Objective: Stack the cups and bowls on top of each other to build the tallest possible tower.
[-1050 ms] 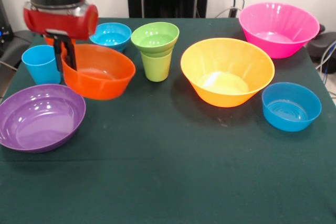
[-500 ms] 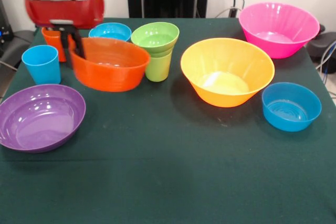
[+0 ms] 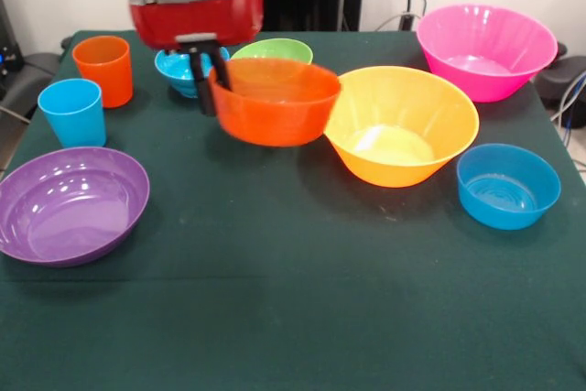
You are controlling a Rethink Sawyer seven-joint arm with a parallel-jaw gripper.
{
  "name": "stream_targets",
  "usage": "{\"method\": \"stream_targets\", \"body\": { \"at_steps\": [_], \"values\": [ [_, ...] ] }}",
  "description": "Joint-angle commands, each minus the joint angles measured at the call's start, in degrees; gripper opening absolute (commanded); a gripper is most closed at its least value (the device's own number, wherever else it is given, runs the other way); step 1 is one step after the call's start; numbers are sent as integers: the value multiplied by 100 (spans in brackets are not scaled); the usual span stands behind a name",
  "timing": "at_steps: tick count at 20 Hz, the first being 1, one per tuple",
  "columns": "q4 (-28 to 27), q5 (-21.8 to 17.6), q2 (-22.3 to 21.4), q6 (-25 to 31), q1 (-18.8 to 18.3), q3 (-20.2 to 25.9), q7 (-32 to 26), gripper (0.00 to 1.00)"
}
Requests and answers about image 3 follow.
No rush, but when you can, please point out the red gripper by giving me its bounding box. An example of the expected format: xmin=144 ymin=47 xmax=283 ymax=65
xmin=127 ymin=0 xmax=265 ymax=117

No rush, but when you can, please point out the green stepped bowl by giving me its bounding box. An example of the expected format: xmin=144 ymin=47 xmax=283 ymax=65
xmin=230 ymin=38 xmax=314 ymax=67

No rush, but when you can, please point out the orange round bowl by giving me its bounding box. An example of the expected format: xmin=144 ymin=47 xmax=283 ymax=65
xmin=208 ymin=57 xmax=342 ymax=148

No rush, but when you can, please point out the light blue stepped bowl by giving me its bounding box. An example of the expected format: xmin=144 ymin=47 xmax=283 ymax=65
xmin=154 ymin=46 xmax=231 ymax=100

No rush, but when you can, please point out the orange plastic cup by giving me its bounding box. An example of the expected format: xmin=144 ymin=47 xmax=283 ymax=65
xmin=71 ymin=35 xmax=135 ymax=110

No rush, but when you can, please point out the blue plastic cup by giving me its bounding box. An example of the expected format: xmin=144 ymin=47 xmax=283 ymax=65
xmin=37 ymin=78 xmax=108 ymax=149

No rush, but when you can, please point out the large purple bowl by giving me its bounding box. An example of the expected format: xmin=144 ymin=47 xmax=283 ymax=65
xmin=0 ymin=146 xmax=151 ymax=268

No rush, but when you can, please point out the large yellow-orange bowl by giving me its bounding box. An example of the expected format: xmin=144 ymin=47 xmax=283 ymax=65
xmin=321 ymin=65 xmax=481 ymax=189

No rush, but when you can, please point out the black computer case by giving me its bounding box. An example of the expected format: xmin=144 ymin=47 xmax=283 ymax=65
xmin=0 ymin=0 xmax=25 ymax=100

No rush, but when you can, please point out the dark green tablecloth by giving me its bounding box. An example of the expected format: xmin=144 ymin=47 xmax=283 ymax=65
xmin=0 ymin=29 xmax=586 ymax=391

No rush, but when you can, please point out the large pink bowl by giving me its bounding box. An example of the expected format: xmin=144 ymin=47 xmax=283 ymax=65
xmin=415 ymin=3 xmax=559 ymax=103

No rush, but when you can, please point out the blue round bowl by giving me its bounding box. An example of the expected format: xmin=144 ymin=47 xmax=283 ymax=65
xmin=456 ymin=143 xmax=562 ymax=231

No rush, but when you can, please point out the black equipment base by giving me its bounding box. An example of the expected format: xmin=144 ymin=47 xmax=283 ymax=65
xmin=533 ymin=40 xmax=586 ymax=111

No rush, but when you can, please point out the white cable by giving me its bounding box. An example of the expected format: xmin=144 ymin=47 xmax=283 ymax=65
xmin=373 ymin=12 xmax=420 ymax=31

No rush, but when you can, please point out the grey cable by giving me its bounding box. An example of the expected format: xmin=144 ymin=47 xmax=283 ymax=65
xmin=548 ymin=68 xmax=586 ymax=136

